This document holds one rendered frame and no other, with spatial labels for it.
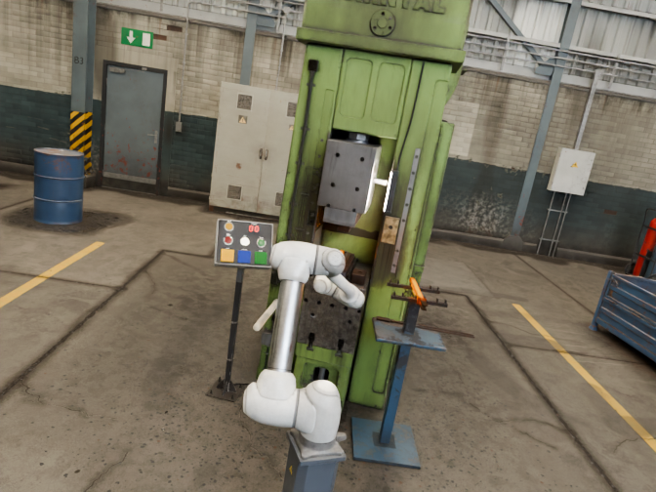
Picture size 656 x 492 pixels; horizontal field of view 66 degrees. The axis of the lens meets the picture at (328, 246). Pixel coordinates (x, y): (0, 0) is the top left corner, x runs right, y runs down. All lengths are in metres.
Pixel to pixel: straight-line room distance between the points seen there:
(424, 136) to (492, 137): 6.29
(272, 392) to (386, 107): 1.84
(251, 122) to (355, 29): 5.33
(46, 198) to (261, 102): 3.41
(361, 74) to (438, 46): 0.47
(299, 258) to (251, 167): 6.32
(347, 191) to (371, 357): 1.16
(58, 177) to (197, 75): 3.21
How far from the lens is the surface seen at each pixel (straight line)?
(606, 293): 6.46
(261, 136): 8.31
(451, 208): 9.35
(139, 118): 9.45
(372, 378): 3.56
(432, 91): 3.13
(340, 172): 3.03
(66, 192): 7.13
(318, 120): 3.18
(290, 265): 2.10
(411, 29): 3.13
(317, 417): 2.07
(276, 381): 2.06
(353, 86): 3.16
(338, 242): 3.60
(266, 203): 8.43
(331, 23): 3.19
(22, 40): 10.22
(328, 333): 3.24
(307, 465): 2.16
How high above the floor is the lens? 1.93
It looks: 15 degrees down
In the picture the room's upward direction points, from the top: 9 degrees clockwise
